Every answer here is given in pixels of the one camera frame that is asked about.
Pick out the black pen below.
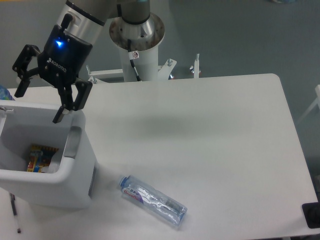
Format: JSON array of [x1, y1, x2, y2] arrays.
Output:
[[9, 193, 22, 234]]

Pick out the blue patterned object at edge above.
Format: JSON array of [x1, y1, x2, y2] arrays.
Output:
[[0, 85, 15, 101]]

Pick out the black cable on pedestal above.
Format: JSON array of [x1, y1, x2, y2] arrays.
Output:
[[126, 38, 143, 82]]

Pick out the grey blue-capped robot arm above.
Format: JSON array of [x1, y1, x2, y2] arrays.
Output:
[[12, 0, 150, 124]]

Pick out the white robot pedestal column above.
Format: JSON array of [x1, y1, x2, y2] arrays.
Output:
[[109, 13, 165, 82]]

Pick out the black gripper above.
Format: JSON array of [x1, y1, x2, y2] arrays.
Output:
[[12, 24, 93, 124]]

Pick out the white plastic trash can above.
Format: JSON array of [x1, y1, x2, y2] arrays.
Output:
[[0, 100, 98, 209]]

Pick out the colourful snack wrapper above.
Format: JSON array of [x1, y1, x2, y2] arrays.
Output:
[[26, 144, 59, 173]]

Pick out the white chair leg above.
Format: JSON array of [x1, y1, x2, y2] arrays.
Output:
[[297, 84, 320, 125]]

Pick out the clear plastic bag with label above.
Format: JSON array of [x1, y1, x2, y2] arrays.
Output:
[[40, 150, 63, 174]]

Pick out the white pedestal base frame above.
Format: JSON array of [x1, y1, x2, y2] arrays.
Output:
[[86, 53, 201, 84]]

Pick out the black clamp at table edge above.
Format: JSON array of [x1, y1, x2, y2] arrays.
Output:
[[302, 202, 320, 229]]

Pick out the clear crushed plastic water bottle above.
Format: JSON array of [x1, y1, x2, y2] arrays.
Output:
[[118, 175, 188, 227]]

